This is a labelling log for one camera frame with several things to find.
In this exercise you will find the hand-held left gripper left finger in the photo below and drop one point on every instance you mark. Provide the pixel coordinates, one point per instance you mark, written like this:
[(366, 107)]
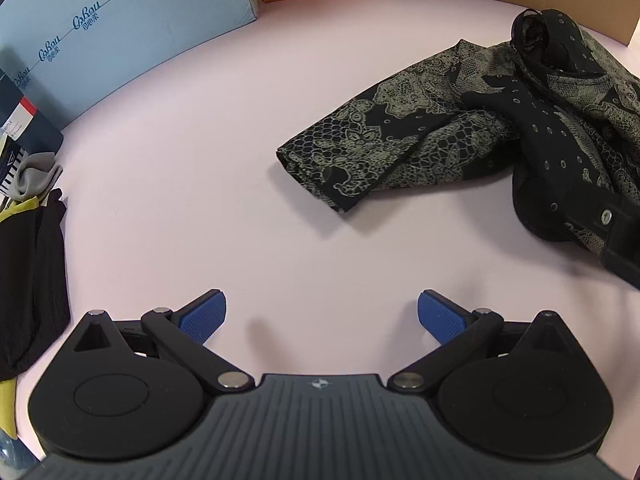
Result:
[(202, 316)]

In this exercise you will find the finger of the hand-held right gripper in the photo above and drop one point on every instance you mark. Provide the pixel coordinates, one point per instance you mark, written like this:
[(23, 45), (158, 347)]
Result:
[(622, 240)]

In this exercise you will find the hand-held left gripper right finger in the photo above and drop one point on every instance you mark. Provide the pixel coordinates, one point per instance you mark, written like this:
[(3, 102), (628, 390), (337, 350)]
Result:
[(442, 317)]

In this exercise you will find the black patterned lace blouse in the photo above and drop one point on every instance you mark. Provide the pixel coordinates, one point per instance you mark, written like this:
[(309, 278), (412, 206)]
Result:
[(400, 150)]

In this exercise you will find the black cloth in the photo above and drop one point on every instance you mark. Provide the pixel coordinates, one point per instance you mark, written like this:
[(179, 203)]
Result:
[(30, 280)]

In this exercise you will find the grey cloth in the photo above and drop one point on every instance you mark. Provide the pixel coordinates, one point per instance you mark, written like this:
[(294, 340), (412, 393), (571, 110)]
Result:
[(37, 175)]

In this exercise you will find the black and white striped item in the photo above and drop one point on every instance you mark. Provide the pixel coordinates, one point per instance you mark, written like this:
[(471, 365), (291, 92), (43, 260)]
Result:
[(9, 172)]

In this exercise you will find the dark blue box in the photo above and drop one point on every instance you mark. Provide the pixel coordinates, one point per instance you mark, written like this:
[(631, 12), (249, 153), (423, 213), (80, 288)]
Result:
[(37, 135)]

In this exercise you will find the light blue cardboard box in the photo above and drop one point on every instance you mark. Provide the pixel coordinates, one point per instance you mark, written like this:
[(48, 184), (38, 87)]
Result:
[(125, 35)]

